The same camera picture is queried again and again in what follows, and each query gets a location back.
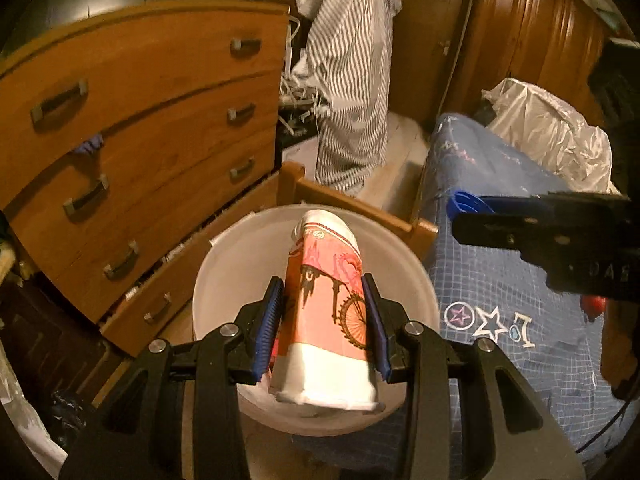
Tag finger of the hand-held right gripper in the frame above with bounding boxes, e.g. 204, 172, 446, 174
447, 192, 631, 251

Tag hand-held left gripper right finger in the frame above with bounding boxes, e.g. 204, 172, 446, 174
361, 274, 586, 480

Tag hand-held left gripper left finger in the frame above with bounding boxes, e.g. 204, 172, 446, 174
60, 276, 285, 480

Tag pink printed paper cup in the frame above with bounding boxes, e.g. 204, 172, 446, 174
269, 208, 382, 412

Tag white plastic bucket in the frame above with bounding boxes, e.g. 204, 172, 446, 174
192, 203, 442, 437

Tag person's right forearm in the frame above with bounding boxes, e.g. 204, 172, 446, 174
600, 302, 638, 398

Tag red apple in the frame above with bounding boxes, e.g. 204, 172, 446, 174
581, 294, 607, 319

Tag blue printed bedsheet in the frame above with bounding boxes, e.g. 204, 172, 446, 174
414, 112, 632, 463

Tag light wooden chair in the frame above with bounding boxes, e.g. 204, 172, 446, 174
276, 161, 439, 267

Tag brown wooden door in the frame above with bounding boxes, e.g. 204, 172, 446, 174
389, 0, 482, 132

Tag brown wooden wardrobe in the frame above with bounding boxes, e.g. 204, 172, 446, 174
450, 0, 627, 128

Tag striped cloth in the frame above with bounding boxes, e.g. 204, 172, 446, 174
279, 0, 402, 197

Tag black plastic bag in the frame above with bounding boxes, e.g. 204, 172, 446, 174
49, 389, 97, 457

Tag wooden dresser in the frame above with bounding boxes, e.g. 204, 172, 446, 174
0, 0, 292, 357

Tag white plastic bag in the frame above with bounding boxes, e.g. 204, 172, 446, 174
0, 350, 68, 480

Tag blue cloth in drawer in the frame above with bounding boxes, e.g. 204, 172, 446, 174
74, 134, 107, 157

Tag tangled white cables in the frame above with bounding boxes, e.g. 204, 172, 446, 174
276, 10, 328, 137

